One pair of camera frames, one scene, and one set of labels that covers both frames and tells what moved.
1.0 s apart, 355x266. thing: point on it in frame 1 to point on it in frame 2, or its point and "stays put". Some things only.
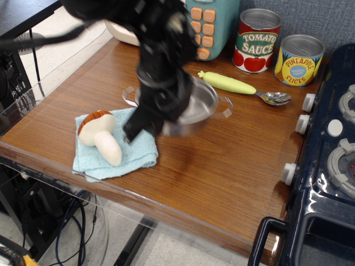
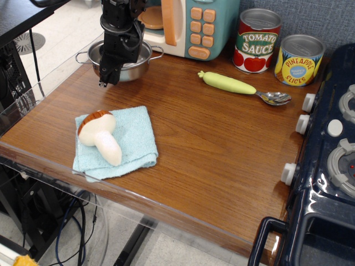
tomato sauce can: x=258 y=32 stays put
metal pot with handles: x=202 y=101 to x=131 y=72
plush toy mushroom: x=96 y=129 stays put
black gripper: x=166 y=90 to x=119 y=49
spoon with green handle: x=232 y=84 stays put
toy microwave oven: x=214 y=24 stays put
